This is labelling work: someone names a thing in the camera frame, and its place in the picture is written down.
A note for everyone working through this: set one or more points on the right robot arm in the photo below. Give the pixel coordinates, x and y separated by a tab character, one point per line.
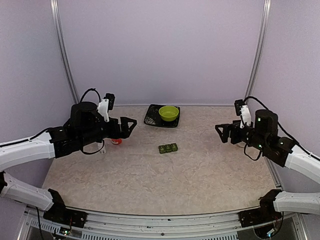
283	151

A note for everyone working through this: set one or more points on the lime green bowl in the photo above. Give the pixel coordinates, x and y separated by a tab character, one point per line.
168	113

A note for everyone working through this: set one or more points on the white bottle lid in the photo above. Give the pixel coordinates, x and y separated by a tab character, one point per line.
241	144

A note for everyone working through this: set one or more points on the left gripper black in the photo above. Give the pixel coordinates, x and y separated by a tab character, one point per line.
117	134

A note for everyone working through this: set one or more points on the aluminium corner post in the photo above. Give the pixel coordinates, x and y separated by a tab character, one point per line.
259	47
54	5

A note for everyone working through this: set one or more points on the aluminium front frame rail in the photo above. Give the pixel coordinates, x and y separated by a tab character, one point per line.
114	226

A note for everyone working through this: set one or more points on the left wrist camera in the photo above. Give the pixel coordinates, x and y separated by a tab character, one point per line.
106	105

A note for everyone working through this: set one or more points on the white pill bottle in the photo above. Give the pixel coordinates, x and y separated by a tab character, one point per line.
102	147

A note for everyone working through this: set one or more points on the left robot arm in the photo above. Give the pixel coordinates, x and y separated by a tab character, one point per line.
88	123

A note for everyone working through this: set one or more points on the green pill organizer box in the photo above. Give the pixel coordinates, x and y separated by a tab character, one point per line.
168	148

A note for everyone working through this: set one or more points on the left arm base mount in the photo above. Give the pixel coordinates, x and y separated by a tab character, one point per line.
66	216

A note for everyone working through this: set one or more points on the black patterned tray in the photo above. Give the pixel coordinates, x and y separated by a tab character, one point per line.
153	118

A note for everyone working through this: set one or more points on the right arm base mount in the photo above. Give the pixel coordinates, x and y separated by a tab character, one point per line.
257	216

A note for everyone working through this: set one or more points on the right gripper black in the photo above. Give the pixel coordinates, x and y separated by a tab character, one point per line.
235	127

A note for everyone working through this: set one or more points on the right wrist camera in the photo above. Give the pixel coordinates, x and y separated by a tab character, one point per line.
243	111

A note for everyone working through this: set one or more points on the red pill bottle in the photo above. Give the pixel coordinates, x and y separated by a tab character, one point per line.
116	141

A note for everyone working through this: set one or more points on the left aluminium corner post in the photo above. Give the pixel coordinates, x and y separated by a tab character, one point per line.
54	5

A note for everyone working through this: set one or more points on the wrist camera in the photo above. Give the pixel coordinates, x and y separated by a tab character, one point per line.
106	105
243	111

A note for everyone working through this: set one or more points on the right aluminium corner post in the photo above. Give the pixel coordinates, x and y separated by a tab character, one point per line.
259	47

